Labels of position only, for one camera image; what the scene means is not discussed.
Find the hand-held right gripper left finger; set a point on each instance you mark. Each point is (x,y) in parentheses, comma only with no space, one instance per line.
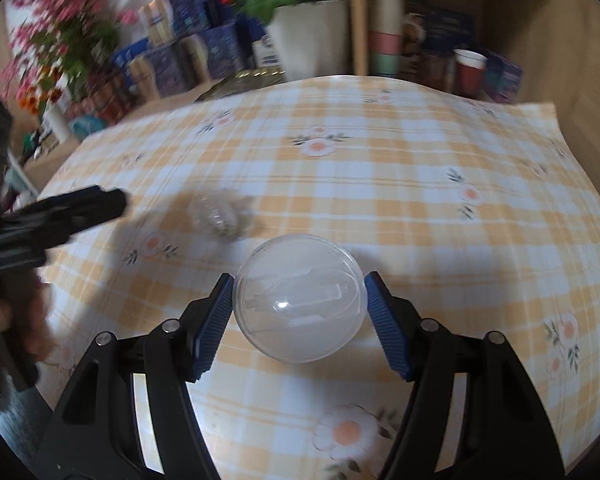
(215,325)

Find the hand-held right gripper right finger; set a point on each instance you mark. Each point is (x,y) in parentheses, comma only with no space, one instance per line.
(387,325)

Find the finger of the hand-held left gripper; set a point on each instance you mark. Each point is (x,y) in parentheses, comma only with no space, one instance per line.
(80,210)

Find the clear folding plastic spoon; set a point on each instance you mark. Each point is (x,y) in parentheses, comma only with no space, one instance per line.
(325,292)

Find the clear plastic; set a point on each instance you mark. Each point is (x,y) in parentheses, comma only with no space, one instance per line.
(215,215)

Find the clear plastic dome lid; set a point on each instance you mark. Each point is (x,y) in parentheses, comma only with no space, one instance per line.
(300,255)

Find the orange artificial flowers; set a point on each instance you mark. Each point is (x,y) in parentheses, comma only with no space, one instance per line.
(40,95)

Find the corrugated painted planter box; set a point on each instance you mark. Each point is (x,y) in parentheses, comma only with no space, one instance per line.
(105,105)

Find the checked floral tablecloth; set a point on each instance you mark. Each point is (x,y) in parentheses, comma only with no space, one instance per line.
(380,200)

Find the pink blossom artificial plant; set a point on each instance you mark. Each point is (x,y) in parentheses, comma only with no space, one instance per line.
(65,20)

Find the gold and blue patterned box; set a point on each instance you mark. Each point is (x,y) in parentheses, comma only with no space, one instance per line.
(180,12)
(222,50)
(162,72)

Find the flat blue and white box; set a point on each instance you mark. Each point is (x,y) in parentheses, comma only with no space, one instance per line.
(130,52)

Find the ornate gold tray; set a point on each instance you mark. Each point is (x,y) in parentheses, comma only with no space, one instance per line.
(245,82)

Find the blue and white milk box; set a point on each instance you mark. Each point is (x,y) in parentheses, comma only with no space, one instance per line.
(264,52)

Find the dark brown cup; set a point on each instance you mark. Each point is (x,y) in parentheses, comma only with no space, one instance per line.
(436,75)

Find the red paper cup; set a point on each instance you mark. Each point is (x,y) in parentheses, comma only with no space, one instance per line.
(470,77)

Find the small blue box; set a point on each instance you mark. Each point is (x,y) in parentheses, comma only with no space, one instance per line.
(505,77)

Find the white faceted vase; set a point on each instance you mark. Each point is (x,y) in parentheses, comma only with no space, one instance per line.
(310,40)

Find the stack of pastel paper cups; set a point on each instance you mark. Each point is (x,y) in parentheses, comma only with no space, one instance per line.
(386,35)

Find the blue cartoon print box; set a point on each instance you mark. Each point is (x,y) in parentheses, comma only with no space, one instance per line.
(450,25)

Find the wooden shelf unit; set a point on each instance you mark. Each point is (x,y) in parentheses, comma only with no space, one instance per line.
(520,20)

